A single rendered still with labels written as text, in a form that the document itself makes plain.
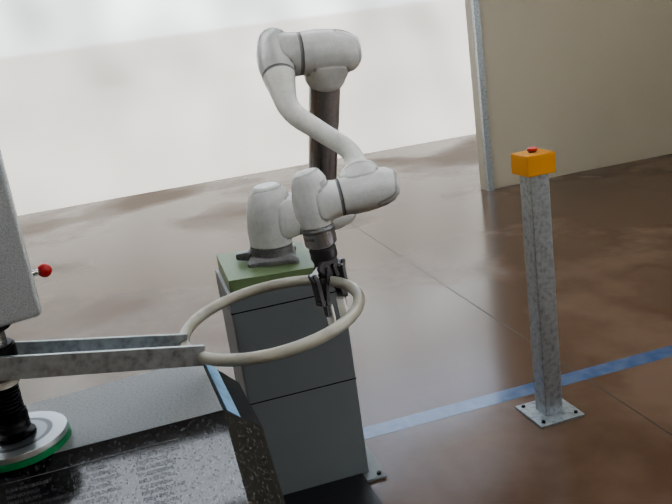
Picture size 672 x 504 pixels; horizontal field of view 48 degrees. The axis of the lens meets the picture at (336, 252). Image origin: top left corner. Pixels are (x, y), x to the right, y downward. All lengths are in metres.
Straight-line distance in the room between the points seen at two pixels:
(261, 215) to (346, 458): 0.96
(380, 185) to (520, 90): 5.54
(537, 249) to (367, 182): 1.12
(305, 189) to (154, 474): 0.80
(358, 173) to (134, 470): 0.92
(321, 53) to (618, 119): 5.97
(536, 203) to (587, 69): 5.00
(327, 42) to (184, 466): 1.31
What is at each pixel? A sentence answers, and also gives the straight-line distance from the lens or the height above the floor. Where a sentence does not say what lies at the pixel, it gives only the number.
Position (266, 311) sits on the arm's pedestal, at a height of 0.72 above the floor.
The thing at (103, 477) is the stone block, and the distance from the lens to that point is 1.71.
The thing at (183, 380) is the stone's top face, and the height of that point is 0.82.
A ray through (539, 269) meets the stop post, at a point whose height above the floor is 0.63.
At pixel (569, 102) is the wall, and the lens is 7.75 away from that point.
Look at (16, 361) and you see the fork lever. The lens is 1.70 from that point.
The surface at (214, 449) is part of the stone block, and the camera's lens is 1.70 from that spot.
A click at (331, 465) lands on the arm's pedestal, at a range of 2.88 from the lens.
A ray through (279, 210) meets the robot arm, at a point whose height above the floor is 1.04.
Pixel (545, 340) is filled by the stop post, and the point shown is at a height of 0.34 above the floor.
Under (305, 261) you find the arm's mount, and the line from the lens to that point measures 2.67.
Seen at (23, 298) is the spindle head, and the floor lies 1.17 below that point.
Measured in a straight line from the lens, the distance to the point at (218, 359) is 1.77.
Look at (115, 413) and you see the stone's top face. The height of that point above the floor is 0.82.
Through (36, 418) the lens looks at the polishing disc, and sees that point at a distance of 1.87.
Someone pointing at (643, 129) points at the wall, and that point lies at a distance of 8.26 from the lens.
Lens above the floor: 1.57
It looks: 16 degrees down
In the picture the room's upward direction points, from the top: 8 degrees counter-clockwise
